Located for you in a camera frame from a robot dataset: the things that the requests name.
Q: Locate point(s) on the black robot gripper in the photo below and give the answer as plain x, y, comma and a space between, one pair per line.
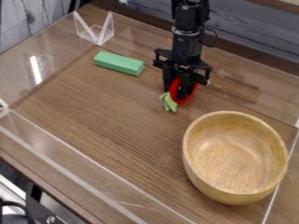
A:
190, 72

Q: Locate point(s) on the red plush strawberry toy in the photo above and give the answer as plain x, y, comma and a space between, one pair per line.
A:
169, 98

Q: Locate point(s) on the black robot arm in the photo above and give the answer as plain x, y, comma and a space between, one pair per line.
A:
189, 15

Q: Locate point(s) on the green rectangular foam block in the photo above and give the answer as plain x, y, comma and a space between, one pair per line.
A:
118, 63

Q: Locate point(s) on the wooden bowl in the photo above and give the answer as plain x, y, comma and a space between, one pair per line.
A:
233, 157

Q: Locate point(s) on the clear acrylic tray wall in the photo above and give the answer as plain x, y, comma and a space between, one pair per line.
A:
86, 133

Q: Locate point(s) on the clear acrylic corner bracket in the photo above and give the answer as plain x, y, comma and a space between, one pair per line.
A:
94, 34

